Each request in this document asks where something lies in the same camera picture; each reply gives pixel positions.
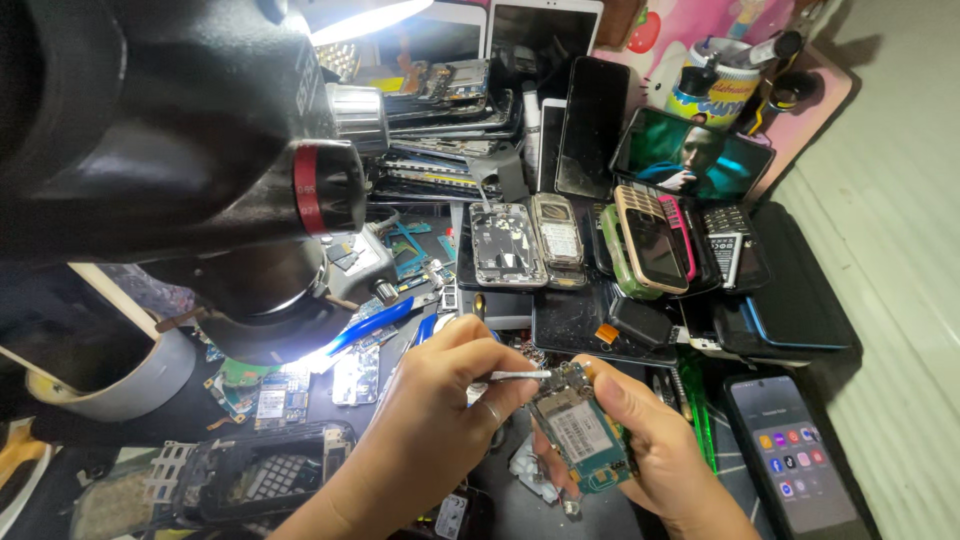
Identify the person's left hand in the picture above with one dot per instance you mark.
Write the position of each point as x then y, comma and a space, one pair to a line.
420, 420

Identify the person's right hand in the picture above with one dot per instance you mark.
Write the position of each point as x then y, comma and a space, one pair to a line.
667, 465

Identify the green phone circuit board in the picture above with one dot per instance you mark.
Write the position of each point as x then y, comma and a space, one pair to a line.
581, 435

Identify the silver metal tweezers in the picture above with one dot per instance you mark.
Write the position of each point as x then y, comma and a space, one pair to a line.
525, 374

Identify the green transparent tool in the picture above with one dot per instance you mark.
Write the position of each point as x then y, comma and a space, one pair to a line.
697, 412

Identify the silver shield plate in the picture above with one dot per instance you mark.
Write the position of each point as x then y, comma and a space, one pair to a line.
356, 375

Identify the white labelled battery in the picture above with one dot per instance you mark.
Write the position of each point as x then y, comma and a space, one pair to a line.
451, 516

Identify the white plastic piece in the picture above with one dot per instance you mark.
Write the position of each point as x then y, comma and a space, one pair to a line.
529, 472

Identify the black smartphone with icons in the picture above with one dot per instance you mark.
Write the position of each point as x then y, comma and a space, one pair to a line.
799, 457

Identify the small black smartphone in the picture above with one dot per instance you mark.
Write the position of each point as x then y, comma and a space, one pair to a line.
499, 307

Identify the small blue circuit board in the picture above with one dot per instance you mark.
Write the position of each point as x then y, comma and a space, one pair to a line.
281, 397

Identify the orange flex piece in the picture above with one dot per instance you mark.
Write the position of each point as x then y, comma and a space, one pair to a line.
607, 334

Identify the small black box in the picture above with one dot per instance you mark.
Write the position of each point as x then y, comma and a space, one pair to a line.
641, 322

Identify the black dusty tablet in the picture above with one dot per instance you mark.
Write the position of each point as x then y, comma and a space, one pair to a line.
570, 322

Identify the green flex part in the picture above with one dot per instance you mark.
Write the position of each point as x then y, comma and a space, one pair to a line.
244, 373

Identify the blue-edged smartphone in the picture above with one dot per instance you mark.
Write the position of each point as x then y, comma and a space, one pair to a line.
795, 330

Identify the silver phone back housing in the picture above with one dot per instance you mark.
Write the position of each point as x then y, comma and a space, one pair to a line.
506, 244

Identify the green bar phone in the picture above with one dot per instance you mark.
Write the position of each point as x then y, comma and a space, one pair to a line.
622, 262

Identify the white phone battery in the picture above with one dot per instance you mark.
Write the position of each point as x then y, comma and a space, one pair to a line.
725, 259

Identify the gold bar phone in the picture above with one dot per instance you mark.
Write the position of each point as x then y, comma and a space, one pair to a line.
652, 244

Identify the silver keypad phone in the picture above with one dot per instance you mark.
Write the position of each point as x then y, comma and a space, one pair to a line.
559, 240

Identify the black keypad phone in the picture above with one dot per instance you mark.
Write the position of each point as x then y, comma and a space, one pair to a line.
750, 247

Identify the pink bar phone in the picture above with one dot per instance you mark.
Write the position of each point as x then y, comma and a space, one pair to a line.
681, 232

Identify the grey tape roll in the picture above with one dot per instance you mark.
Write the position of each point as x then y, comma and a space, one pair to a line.
142, 382

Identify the stack of phone screens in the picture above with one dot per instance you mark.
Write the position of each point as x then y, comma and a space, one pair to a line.
442, 135

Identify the white-edged smartphone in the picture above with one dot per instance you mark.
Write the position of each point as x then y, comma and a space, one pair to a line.
550, 142

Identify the black smartphone playing video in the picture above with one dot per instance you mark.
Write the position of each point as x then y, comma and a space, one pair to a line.
694, 157

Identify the tall black smartphone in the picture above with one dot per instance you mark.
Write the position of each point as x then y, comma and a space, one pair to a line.
592, 127

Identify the black stereo microscope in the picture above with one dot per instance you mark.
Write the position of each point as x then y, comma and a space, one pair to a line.
165, 150

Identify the colourful cup with tools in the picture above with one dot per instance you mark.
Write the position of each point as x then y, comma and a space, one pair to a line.
712, 90

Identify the white tablet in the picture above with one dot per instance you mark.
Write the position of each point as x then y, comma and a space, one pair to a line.
439, 34
544, 37

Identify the black round magnifier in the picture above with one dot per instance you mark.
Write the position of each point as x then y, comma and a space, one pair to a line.
793, 88

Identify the yellow object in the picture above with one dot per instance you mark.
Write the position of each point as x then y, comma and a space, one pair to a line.
19, 454

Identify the white bright desk lamp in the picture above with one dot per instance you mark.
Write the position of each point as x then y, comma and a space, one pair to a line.
360, 16

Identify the black phone frame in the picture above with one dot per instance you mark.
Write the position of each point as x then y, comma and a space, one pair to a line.
262, 472

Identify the white keypad frame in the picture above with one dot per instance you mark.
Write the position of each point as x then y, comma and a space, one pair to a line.
169, 469

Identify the grey plastic bracket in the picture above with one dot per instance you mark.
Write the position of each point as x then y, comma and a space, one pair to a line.
502, 169

